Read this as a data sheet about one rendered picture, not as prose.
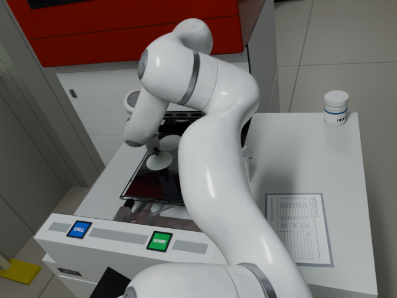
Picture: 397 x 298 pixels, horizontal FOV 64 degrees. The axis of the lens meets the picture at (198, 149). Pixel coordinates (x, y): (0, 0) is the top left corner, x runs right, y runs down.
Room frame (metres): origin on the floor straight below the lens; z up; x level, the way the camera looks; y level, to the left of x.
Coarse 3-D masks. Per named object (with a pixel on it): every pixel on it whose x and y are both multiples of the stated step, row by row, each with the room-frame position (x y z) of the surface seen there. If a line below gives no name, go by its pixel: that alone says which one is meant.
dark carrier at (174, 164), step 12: (168, 132) 1.09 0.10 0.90; (180, 132) 1.07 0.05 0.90; (144, 168) 0.91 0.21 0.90; (168, 168) 0.88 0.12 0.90; (144, 180) 0.85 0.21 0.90; (156, 180) 0.83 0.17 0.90; (168, 180) 0.81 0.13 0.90; (132, 192) 0.80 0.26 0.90; (144, 192) 0.79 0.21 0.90; (156, 192) 0.77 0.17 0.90; (168, 192) 0.76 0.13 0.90; (180, 192) 0.74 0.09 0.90
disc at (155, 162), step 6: (156, 156) 0.96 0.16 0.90; (162, 156) 0.95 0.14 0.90; (168, 156) 0.94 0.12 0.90; (150, 162) 0.94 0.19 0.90; (156, 162) 0.93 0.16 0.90; (162, 162) 0.92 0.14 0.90; (168, 162) 0.91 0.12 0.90; (150, 168) 0.90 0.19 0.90; (156, 168) 0.89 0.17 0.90; (162, 168) 0.88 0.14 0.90
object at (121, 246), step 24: (72, 216) 0.70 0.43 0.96; (48, 240) 0.64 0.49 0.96; (72, 240) 0.61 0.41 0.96; (96, 240) 0.59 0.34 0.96; (120, 240) 0.57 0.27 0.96; (144, 240) 0.55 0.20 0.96; (192, 240) 0.51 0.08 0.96; (72, 264) 0.63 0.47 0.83; (96, 264) 0.58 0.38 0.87; (120, 264) 0.54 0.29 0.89; (144, 264) 0.50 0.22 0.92
